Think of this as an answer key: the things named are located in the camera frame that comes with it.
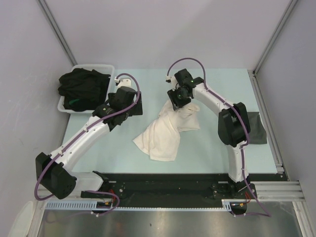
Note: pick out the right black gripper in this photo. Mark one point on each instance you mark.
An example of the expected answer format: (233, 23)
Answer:
(176, 102)

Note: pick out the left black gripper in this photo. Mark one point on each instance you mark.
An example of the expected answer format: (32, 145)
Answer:
(137, 110)

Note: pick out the white floral t-shirt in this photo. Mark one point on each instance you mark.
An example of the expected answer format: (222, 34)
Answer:
(161, 139)

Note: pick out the white plastic basket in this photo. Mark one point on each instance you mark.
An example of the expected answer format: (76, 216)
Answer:
(105, 69)

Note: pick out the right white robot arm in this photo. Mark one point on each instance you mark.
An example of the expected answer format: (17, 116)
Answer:
(233, 121)

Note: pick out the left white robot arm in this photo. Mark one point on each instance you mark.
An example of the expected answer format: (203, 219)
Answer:
(55, 170)

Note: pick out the black t-shirt pile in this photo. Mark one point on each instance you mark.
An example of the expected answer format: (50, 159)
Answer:
(83, 89)

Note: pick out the folded dark grey t-shirt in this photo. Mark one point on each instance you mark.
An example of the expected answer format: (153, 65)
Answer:
(257, 135)

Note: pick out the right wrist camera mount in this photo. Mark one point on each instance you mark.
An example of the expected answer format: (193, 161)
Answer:
(172, 81)

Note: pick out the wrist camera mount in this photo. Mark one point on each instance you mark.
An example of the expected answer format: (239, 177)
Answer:
(172, 81)
(122, 82)

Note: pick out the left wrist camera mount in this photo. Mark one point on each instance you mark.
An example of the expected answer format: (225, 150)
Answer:
(122, 82)

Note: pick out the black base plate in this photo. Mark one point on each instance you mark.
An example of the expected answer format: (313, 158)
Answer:
(172, 190)

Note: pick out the white slotted cable duct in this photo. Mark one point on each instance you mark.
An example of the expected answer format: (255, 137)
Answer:
(93, 205)

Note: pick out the aluminium frame rail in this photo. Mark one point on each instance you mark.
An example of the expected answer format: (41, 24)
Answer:
(265, 190)

